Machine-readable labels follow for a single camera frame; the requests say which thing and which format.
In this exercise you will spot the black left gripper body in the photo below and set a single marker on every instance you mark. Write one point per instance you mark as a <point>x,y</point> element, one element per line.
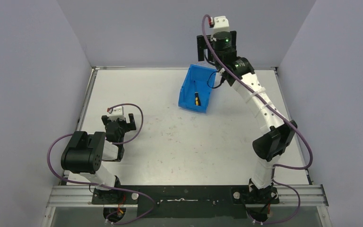
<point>118,125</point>

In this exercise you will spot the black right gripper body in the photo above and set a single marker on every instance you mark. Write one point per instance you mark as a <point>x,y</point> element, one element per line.
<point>202,45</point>

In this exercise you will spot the black yellow screwdriver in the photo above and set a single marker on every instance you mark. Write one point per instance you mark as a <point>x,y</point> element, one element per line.
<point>196,94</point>

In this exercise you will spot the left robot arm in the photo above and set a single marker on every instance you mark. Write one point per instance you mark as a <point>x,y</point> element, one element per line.
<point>85,153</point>

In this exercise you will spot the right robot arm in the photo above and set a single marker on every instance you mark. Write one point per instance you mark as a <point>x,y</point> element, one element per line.
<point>277,135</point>

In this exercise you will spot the blue plastic bin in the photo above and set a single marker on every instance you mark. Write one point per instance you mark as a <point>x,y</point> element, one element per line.
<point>205,78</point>

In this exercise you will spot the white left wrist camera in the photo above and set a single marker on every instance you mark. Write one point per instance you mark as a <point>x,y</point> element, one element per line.
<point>116,113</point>

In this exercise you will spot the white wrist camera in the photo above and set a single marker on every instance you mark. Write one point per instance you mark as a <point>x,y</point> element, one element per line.
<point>116,113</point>
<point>219,24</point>

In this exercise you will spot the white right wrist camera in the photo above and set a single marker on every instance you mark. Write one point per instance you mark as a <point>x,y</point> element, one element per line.
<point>219,24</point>

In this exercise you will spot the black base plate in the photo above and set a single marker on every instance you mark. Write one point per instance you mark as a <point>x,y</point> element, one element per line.
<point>257,206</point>

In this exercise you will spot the aluminium front rail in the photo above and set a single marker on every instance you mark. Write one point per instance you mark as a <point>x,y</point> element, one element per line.
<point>85,196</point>

